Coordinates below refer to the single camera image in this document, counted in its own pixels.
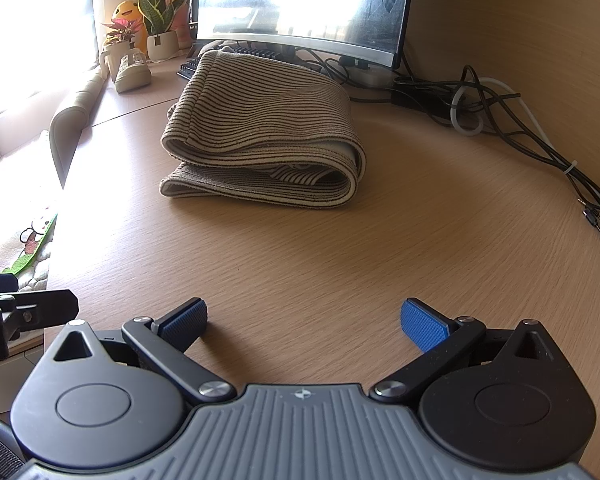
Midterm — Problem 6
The pink-leaf plant in white pot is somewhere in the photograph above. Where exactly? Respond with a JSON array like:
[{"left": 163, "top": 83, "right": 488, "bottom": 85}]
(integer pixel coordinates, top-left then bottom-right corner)
[{"left": 99, "top": 17, "right": 142, "bottom": 80}]

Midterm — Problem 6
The beige striped knit garment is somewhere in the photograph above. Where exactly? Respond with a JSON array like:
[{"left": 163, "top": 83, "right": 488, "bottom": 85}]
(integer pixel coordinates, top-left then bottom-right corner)
[{"left": 159, "top": 49, "right": 367, "bottom": 209}]

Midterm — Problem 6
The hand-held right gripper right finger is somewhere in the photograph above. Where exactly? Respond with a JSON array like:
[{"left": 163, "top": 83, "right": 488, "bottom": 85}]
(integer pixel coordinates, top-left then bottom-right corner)
[{"left": 370, "top": 298, "right": 556, "bottom": 405}]

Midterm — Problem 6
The black power adapter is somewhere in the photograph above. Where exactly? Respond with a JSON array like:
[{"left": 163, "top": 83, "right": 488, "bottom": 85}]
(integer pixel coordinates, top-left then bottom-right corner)
[{"left": 391, "top": 82, "right": 457, "bottom": 113}]

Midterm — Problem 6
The white coiled cable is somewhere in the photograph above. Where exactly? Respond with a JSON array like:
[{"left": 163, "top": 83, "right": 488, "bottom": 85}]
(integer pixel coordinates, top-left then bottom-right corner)
[{"left": 450, "top": 77, "right": 556, "bottom": 150}]

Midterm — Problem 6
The yellow plush toy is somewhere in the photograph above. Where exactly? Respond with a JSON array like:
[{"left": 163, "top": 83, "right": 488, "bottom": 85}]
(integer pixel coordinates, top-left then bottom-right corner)
[{"left": 111, "top": 0, "right": 149, "bottom": 47}]

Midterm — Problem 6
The curved black computer monitor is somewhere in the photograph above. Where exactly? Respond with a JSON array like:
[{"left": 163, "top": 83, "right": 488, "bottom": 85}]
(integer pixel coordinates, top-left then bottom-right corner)
[{"left": 195, "top": 0, "right": 417, "bottom": 71}]

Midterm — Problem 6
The beige upholstered chair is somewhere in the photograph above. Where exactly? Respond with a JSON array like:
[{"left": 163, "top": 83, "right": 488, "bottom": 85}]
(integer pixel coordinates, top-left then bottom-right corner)
[{"left": 50, "top": 67, "right": 107, "bottom": 191}]

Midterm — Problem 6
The tangle of black cables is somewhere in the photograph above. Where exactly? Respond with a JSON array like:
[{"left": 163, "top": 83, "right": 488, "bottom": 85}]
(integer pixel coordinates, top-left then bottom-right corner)
[{"left": 310, "top": 50, "right": 600, "bottom": 261}]

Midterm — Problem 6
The pink plush toy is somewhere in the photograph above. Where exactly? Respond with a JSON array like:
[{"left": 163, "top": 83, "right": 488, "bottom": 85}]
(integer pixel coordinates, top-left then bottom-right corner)
[{"left": 164, "top": 0, "right": 192, "bottom": 45}]

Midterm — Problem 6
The snake plant in white pot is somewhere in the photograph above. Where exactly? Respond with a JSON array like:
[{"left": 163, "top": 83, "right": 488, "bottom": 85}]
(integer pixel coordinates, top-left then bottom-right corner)
[{"left": 137, "top": 0, "right": 189, "bottom": 62}]

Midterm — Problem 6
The black keyboard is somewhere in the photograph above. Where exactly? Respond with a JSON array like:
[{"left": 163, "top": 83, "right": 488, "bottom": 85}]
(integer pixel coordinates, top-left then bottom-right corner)
[{"left": 176, "top": 42, "right": 301, "bottom": 82}]

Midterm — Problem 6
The printed blanket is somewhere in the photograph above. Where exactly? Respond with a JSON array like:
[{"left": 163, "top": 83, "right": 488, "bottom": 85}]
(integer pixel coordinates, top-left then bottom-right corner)
[{"left": 0, "top": 130, "right": 61, "bottom": 295}]

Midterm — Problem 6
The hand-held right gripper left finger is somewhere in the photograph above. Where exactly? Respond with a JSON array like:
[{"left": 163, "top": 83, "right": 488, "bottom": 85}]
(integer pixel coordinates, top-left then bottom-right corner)
[{"left": 52, "top": 298, "right": 233, "bottom": 405}]

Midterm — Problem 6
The beige sneaker ornament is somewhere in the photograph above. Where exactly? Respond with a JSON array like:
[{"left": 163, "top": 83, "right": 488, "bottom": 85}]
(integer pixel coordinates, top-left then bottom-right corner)
[{"left": 112, "top": 49, "right": 153, "bottom": 94}]

